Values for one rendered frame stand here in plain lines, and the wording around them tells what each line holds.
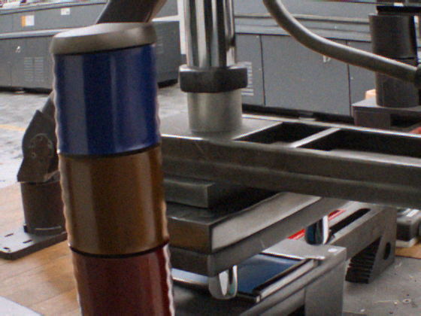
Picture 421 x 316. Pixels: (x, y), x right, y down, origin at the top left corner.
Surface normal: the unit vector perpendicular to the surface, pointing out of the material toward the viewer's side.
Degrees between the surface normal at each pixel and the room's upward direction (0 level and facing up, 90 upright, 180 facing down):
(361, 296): 0
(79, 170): 76
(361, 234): 90
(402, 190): 90
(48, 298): 0
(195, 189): 90
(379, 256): 90
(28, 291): 0
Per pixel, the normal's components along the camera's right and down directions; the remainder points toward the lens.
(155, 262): 0.71, -0.12
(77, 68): -0.33, 0.00
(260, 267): -0.06, -0.97
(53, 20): -0.66, 0.22
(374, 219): 0.79, 0.11
